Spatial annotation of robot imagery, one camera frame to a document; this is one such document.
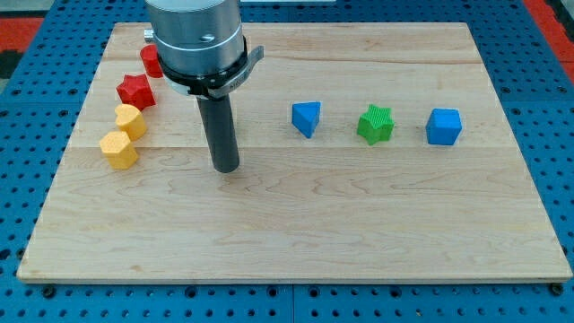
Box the green star block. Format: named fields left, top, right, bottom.
left=357, top=104, right=395, bottom=145

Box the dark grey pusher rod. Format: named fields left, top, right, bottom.
left=197, top=95, right=239, bottom=173

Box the blue triangle block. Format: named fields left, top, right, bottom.
left=291, top=101, right=322, bottom=138

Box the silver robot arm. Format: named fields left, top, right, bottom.
left=145, top=0, right=264, bottom=100

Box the red star block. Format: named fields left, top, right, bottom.
left=116, top=74, right=156, bottom=111

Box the red cylinder block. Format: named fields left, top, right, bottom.
left=140, top=44, right=163, bottom=78

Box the wooden board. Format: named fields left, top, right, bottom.
left=17, top=22, right=572, bottom=284

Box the yellow hexagon block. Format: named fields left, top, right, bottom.
left=99, top=131, right=139, bottom=170

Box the yellow heart block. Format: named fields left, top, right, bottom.
left=115, top=104, right=147, bottom=141

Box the blue cube block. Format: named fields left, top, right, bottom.
left=425, top=109, right=463, bottom=145

